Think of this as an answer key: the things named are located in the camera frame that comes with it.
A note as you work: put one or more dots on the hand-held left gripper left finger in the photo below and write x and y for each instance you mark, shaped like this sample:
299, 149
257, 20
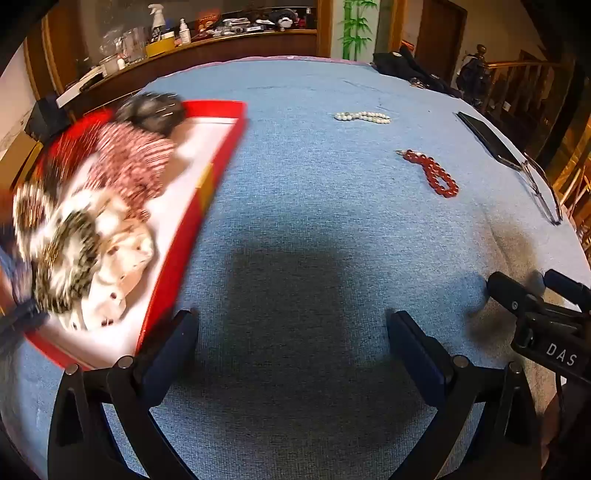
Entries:
174, 353

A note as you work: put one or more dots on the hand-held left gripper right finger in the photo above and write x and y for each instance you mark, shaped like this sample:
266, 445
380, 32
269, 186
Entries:
418, 355

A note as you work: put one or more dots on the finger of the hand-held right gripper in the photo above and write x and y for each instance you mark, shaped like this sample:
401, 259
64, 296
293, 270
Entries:
508, 290
565, 284

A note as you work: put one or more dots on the red cardboard tray box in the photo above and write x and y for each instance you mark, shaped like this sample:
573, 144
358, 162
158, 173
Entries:
184, 258

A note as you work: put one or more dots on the white dotted scrunchie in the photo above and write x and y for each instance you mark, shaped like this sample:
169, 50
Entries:
120, 258

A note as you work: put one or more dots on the leopard print scrunchie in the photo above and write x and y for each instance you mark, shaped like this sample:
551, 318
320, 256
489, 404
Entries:
69, 258

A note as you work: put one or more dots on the black smartphone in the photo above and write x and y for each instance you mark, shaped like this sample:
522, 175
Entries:
489, 138

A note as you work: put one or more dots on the large red checked scrunchie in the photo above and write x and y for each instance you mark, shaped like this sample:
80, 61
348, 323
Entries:
134, 161

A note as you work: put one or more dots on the wooden stair railing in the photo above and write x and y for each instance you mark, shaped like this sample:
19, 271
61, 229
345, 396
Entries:
521, 87

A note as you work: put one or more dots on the dark backpack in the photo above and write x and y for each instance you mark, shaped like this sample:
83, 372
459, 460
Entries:
473, 76

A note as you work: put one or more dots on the grey furry scrunchie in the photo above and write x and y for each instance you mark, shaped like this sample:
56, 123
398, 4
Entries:
150, 113

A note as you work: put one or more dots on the black bag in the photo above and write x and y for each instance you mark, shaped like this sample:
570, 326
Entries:
406, 67

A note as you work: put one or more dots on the brown cardboard box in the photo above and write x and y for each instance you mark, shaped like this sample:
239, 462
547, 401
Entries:
18, 161

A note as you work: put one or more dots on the brown wooden door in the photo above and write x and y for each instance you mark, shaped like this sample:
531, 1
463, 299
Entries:
438, 37

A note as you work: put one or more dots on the black box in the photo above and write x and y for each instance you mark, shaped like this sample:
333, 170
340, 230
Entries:
46, 120

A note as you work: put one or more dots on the flat white tray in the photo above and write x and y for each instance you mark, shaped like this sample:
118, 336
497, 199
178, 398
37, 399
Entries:
78, 87

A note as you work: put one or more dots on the white jar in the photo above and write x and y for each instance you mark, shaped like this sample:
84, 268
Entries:
111, 65

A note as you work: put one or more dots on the wooden counter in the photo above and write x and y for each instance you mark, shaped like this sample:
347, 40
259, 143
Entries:
221, 50

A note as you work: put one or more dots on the yellow tape roll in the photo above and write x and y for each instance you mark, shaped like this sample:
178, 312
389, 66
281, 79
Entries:
160, 47

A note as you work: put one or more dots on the clear glass pitcher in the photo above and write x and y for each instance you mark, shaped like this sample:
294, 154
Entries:
134, 46

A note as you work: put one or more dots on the small pump bottle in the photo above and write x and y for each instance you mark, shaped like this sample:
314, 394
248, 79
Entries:
184, 33

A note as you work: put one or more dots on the white spray bottle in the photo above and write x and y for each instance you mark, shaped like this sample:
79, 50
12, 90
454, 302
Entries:
158, 23

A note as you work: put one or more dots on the pile of assorted counter clutter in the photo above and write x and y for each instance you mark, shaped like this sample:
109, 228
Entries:
258, 21

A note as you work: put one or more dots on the thin frame eyeglasses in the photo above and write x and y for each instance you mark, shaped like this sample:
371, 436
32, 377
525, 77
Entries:
540, 184

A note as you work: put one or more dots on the bamboo wall painting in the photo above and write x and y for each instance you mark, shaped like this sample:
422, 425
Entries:
356, 27

